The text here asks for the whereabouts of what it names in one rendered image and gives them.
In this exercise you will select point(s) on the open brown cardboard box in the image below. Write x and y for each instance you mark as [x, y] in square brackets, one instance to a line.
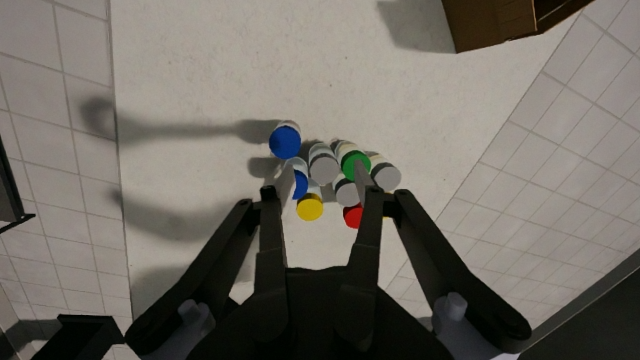
[476, 24]

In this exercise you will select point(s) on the white bottle with dark blue cap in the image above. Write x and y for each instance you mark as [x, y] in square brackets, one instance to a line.
[285, 141]

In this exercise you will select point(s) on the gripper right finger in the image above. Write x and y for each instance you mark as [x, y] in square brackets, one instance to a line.
[469, 318]

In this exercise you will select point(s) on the bottle with red cap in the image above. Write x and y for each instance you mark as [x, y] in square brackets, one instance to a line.
[352, 215]

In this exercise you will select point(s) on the green-capped bottle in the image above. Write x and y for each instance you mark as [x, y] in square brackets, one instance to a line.
[346, 152]

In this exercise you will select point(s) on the clear glass bottle with yellow cap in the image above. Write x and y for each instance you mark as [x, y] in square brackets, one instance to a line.
[310, 207]

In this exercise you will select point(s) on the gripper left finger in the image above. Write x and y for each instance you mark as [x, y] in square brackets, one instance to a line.
[186, 313]

